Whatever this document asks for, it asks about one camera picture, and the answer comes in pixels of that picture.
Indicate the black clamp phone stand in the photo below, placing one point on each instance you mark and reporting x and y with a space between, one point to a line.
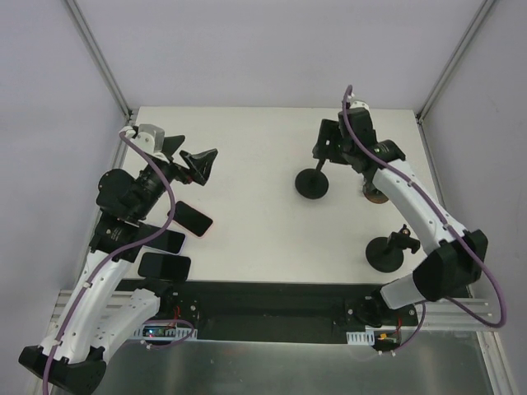
312 183

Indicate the black round base phone stand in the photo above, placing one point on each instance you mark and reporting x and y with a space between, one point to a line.
389 251

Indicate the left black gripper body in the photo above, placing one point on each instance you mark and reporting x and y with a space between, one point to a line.
181 164

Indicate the white cable duct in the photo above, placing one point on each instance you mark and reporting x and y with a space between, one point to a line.
366 338
162 333

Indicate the black phone lilac case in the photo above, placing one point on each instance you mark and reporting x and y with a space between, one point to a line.
169 241

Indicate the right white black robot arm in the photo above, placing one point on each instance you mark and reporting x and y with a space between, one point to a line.
454 255

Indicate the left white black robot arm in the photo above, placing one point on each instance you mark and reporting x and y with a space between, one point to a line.
136 212

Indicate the right aluminium frame post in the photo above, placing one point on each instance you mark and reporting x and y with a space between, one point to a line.
470 34

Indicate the wooden base wedge phone stand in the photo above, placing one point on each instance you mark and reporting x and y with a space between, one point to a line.
372 194

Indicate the left aluminium frame post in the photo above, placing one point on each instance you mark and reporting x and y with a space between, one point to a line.
92 47

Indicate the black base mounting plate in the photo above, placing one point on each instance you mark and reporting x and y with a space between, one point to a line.
268 312

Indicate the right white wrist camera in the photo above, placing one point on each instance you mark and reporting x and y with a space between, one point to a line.
352 102

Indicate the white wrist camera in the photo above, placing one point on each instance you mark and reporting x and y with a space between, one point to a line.
147 137
352 102

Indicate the aluminium frame post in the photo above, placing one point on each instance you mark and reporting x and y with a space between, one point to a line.
470 34
92 47

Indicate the left white cable duct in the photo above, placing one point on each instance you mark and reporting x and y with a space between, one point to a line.
162 333

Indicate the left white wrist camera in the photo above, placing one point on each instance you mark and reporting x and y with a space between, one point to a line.
147 137

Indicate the black phone dark case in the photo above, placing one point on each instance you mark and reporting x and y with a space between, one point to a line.
165 267

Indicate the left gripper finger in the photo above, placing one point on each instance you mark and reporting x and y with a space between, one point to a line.
172 144
199 166

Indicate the black phone pink case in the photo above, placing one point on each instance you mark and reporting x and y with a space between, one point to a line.
191 219

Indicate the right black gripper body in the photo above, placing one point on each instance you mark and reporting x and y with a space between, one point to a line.
328 146

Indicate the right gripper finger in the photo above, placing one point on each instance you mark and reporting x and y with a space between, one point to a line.
341 153
326 146

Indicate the right white cable duct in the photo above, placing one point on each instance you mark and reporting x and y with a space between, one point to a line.
366 338

